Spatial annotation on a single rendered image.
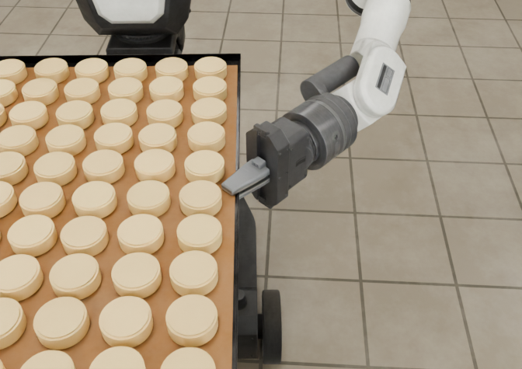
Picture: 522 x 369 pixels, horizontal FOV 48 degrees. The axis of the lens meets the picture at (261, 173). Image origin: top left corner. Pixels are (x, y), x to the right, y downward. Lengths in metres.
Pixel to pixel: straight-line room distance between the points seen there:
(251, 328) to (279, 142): 0.91
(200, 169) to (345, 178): 1.54
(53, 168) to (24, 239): 0.12
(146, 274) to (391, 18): 0.55
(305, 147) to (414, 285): 1.23
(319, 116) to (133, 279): 0.32
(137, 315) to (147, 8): 0.66
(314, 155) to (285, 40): 2.31
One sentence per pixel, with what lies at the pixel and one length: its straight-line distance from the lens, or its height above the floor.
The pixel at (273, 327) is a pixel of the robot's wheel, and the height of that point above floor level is 0.18.
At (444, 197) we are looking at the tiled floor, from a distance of 2.24.
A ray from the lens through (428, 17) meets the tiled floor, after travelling 3.40.
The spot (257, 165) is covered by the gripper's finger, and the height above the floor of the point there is 1.01.
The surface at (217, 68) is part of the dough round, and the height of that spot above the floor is 1.02.
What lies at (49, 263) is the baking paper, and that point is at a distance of 0.68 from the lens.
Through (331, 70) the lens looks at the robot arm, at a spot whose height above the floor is 1.05.
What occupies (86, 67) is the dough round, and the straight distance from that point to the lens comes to 0.94.
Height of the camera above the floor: 1.49
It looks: 42 degrees down
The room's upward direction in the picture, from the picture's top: straight up
